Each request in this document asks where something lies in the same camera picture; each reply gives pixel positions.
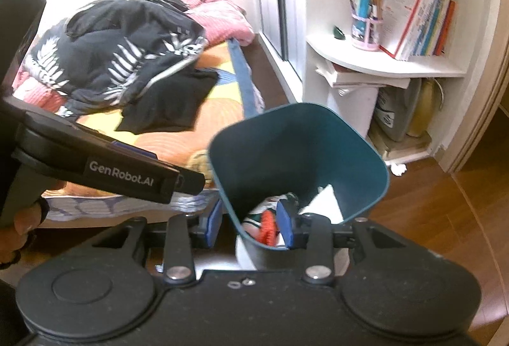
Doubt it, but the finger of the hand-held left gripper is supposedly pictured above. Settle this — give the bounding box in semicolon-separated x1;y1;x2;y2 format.
174;169;206;197

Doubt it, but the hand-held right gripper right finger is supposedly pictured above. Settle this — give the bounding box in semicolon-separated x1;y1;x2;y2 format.
277;199;411;285

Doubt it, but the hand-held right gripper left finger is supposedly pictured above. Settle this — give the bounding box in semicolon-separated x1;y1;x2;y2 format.
94;199;223;285

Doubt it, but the silver green snack packet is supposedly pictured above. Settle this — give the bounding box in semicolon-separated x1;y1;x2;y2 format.
242;193;300;248

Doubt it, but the teal plastic waste bin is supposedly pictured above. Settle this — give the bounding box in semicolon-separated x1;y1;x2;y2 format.
207;103;390;272

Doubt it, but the person's left hand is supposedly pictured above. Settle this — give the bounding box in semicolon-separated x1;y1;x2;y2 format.
0;180;67;272

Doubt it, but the red ridged plastic item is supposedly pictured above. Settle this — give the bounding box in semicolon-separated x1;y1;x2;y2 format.
260;210;278;246

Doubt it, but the flat white paper sheet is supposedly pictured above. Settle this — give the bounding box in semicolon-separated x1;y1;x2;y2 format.
305;183;345;224

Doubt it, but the colourful patterned bed quilt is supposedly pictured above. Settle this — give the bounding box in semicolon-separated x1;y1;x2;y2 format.
40;39;268;221

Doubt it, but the plain black cloth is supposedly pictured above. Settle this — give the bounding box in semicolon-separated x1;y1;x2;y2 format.
115;68;220;134

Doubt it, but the black leaf-print garment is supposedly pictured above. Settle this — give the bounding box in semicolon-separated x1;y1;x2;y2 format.
29;0;208;113

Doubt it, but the grey plastic jug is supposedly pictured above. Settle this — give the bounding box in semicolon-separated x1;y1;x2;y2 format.
373;79;423;142

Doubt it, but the stack of white papers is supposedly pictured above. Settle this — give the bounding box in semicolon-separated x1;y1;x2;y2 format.
315;60;411;93

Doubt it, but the pink knit blanket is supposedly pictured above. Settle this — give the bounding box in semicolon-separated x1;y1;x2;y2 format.
11;0;256;108

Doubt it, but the white corner bookshelf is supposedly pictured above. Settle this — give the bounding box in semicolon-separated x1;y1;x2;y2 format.
301;0;491;172

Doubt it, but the gold thermos flask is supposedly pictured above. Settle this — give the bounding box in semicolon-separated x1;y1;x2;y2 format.
406;77;447;138

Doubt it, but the white sliding wardrobe door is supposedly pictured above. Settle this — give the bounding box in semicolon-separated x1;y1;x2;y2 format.
252;0;308;105

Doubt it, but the pink pen holder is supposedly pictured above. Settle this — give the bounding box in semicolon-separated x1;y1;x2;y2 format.
349;0;385;52

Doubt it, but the row of books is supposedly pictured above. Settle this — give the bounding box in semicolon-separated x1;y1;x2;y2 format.
379;0;458;63

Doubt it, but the blue cloth strap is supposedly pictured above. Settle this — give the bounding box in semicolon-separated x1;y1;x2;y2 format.
228;38;266;121

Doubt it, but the beige door frame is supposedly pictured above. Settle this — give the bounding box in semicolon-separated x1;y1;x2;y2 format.
441;0;509;174

